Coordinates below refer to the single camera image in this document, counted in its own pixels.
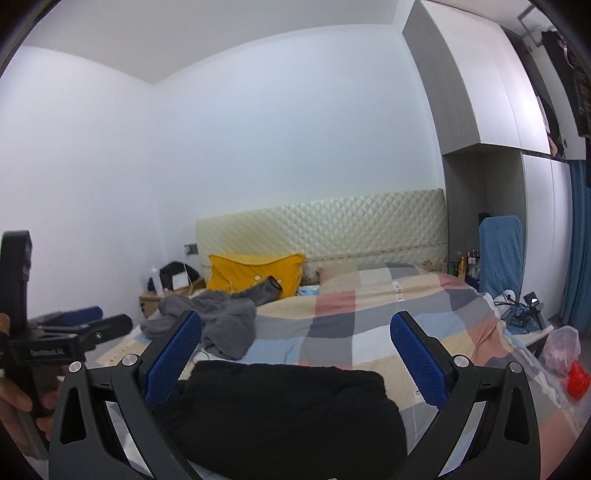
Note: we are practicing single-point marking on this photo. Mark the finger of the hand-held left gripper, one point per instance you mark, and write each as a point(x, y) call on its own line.
point(83, 315)
point(111, 326)

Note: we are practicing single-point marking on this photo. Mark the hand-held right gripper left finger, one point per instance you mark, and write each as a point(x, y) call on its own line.
point(173, 357)

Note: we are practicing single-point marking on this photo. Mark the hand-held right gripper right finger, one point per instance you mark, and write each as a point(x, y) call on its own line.
point(418, 362)

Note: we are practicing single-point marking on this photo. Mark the black puffer jacket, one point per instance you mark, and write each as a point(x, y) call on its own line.
point(281, 410)

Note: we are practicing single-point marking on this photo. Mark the hanging dark clothes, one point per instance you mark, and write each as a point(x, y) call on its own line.
point(565, 69)

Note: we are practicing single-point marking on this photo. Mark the person's left hand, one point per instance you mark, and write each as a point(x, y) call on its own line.
point(16, 399)

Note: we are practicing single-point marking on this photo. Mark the wooden nightstand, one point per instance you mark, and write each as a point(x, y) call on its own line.
point(159, 302)

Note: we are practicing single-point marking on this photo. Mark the grey fleece garment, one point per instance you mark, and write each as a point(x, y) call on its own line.
point(217, 323)

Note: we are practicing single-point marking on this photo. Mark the white bottle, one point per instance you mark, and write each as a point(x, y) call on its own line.
point(156, 280)

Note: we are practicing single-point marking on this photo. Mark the black bag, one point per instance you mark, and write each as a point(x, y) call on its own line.
point(178, 272)

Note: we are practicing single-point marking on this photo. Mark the row of bottles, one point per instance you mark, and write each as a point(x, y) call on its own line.
point(466, 264)

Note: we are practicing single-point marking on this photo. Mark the dark grey sleeved garment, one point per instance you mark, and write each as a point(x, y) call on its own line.
point(265, 290)

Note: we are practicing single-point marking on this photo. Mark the yellow pillow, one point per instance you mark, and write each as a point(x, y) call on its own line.
point(254, 274)

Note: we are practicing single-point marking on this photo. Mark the black charging device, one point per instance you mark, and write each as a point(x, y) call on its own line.
point(531, 307)

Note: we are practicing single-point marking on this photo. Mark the blue chair cover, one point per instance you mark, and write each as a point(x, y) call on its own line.
point(501, 258)

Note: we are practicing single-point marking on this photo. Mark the clear plastic bag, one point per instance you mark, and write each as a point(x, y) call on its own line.
point(561, 350)

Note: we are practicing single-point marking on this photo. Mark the red plastic item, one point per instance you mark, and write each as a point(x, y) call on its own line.
point(578, 378)

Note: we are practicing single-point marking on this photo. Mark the cream quilted headboard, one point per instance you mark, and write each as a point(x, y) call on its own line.
point(323, 228)

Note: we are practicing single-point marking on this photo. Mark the blue curtain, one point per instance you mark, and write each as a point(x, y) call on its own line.
point(579, 240)

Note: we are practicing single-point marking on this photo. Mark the white wardrobe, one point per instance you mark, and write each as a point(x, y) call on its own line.
point(498, 115)

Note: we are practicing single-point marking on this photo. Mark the wall socket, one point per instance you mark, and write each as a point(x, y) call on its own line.
point(190, 249)

